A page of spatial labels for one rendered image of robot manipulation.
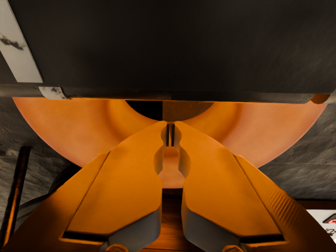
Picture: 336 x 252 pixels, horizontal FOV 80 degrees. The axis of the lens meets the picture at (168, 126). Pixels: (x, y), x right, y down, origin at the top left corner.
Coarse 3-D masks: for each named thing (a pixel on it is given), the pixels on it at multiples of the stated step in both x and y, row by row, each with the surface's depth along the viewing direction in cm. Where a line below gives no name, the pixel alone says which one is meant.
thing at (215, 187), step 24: (192, 144) 10; (216, 144) 10; (192, 168) 8; (216, 168) 8; (240, 168) 8; (192, 192) 7; (216, 192) 7; (240, 192) 7; (192, 216) 7; (216, 216) 6; (240, 216) 6; (264, 216) 6; (192, 240) 7; (216, 240) 6; (240, 240) 6
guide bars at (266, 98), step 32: (0, 96) 6; (32, 96) 6; (96, 96) 6; (128, 96) 6; (160, 96) 6; (192, 96) 6; (224, 96) 6; (256, 96) 6; (288, 96) 6; (320, 96) 6
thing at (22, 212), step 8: (72, 168) 33; (80, 168) 31; (56, 176) 35; (64, 176) 32; (56, 184) 33; (48, 192) 34; (168, 192) 22; (176, 192) 23; (32, 200) 25; (40, 200) 24; (24, 208) 25; (32, 208) 25
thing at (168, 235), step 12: (168, 204) 22; (180, 204) 23; (24, 216) 26; (168, 216) 21; (180, 216) 22; (168, 228) 21; (180, 228) 21; (156, 240) 20; (168, 240) 20; (180, 240) 20
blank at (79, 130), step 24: (48, 120) 10; (72, 120) 10; (96, 120) 10; (120, 120) 12; (144, 120) 14; (192, 120) 14; (216, 120) 12; (240, 120) 10; (264, 120) 10; (288, 120) 10; (312, 120) 10; (48, 144) 12; (72, 144) 12; (96, 144) 12; (240, 144) 12; (264, 144) 12; (288, 144) 12; (168, 168) 14
